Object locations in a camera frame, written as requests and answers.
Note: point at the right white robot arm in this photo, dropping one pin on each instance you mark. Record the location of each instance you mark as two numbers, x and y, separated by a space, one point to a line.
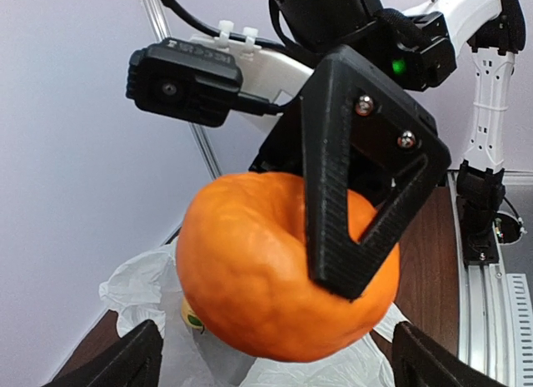
348 238

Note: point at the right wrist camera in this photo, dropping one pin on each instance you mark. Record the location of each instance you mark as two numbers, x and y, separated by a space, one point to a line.
203 79

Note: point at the white plastic bag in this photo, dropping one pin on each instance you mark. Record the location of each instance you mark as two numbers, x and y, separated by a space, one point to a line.
146 287

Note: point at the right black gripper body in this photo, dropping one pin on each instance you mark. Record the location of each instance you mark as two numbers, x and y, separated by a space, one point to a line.
354 123

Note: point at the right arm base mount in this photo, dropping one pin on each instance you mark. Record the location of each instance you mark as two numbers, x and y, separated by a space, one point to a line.
483 233

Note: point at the right aluminium frame post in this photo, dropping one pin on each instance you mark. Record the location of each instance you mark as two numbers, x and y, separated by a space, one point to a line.
177 84

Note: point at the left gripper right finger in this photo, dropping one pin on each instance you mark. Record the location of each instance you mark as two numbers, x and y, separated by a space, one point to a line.
418 360

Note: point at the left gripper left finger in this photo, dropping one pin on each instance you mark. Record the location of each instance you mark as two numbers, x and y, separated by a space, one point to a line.
135 360

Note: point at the orange fruit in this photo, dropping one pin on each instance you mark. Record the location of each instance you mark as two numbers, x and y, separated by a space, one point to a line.
242 264

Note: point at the front aluminium rail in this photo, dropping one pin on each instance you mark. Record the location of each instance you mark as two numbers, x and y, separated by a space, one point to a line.
495 315

